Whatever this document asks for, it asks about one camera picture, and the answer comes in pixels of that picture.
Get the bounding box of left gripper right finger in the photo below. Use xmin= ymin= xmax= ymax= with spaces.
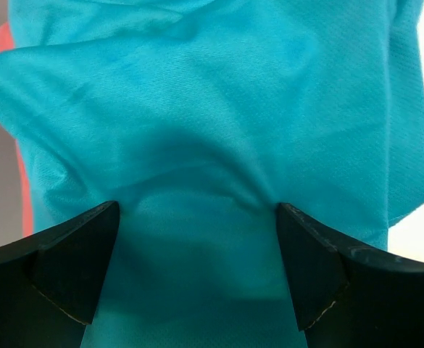
xmin=276 ymin=204 xmax=424 ymax=348

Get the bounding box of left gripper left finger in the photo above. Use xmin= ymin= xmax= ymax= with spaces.
xmin=0 ymin=202 xmax=120 ymax=348

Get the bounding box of teal t-shirt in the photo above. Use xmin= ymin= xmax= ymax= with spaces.
xmin=0 ymin=1 xmax=424 ymax=347

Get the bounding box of folded pink t-shirt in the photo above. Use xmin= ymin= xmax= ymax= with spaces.
xmin=0 ymin=20 xmax=35 ymax=239

